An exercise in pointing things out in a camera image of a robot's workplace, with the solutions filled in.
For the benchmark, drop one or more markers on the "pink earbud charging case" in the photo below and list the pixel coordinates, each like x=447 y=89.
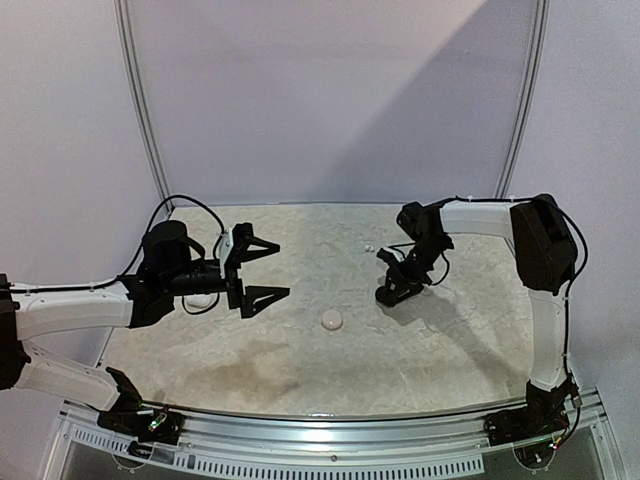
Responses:
x=332 y=320

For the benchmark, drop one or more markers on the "white earbud charging case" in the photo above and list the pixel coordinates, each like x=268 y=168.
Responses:
x=198 y=301

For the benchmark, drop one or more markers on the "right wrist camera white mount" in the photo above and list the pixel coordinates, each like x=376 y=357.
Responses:
x=391 y=256

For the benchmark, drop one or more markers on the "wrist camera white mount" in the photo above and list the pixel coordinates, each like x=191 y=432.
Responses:
x=223 y=249
x=391 y=256

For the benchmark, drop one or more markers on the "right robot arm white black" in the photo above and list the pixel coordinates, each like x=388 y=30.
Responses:
x=550 y=254

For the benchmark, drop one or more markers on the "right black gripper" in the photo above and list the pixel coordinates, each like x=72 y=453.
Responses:
x=406 y=267

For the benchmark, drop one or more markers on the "right aluminium corner post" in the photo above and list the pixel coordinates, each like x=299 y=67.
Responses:
x=525 y=98

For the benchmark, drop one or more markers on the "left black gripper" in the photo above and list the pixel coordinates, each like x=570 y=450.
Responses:
x=239 y=255

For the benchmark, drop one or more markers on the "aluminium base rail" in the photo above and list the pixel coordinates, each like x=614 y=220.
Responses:
x=443 y=445

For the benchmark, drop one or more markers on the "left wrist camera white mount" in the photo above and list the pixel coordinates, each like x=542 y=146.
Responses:
x=223 y=249

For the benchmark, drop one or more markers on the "aluminium corner post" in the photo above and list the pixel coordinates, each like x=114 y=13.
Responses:
x=124 y=23
x=525 y=98

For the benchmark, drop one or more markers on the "left aluminium corner post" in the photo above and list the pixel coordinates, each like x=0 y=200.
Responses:
x=124 y=23

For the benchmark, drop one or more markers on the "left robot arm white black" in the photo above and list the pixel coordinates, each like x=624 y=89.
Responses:
x=173 y=266

